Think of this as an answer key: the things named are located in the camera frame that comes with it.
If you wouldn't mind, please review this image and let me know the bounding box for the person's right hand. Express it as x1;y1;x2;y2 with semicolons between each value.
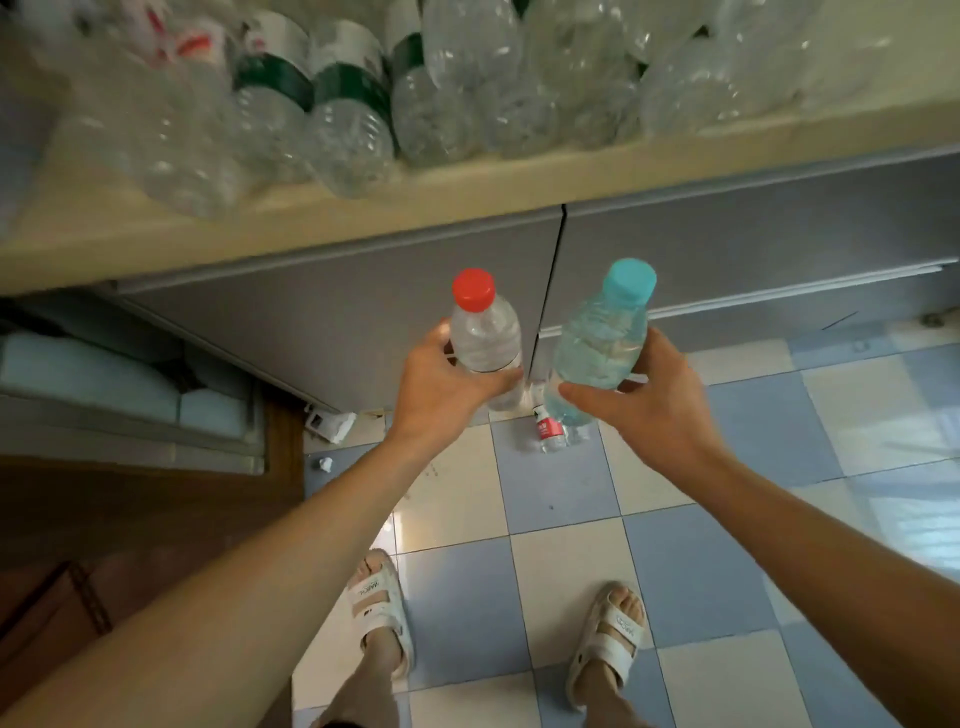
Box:
558;326;725;481

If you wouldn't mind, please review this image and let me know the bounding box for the person's left hand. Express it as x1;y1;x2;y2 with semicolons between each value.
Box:
388;318;526;451

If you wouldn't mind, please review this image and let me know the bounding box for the teal-cap water bottle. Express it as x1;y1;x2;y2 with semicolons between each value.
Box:
543;257;659;429

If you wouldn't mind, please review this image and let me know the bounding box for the red-cap water bottle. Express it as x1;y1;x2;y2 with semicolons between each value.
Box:
448;268;526;412
530;404;571;454

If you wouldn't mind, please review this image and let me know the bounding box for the row of bottles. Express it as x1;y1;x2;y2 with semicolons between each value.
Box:
0;0;826;223

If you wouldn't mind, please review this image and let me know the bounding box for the person's left forearm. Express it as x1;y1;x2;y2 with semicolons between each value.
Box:
0;427;436;728

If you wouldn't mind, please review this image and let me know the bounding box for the grey base cabinet door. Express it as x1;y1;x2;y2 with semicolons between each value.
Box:
112;209;565;415

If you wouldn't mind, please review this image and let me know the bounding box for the person's left foot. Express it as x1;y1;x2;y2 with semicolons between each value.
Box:
352;556;410;673

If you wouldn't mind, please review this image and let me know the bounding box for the person's foot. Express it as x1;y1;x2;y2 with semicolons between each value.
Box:
352;556;410;673
577;588;645;691

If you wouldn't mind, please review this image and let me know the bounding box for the person's right foot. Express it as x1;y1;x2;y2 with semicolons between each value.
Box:
577;588;645;691

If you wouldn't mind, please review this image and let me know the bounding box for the person's right leg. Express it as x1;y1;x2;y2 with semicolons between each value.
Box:
573;659;654;728

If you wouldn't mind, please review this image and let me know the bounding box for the person's leg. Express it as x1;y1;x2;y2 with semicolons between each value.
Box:
311;629;406;728
573;659;654;728

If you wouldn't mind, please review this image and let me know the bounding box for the person's left leg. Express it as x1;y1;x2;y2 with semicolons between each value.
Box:
311;629;406;728

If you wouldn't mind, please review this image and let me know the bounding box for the white torn cardboard box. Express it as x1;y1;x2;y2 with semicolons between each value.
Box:
303;404;358;445

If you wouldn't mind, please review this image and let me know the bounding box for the white sandal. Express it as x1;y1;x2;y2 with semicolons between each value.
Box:
563;583;648;710
348;551;415;680

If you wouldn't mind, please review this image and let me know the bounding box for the beige table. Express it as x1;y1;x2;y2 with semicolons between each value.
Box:
0;0;960;298

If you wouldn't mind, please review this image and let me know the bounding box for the grey drawer front with handle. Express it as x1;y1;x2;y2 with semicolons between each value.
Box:
528;258;960;384

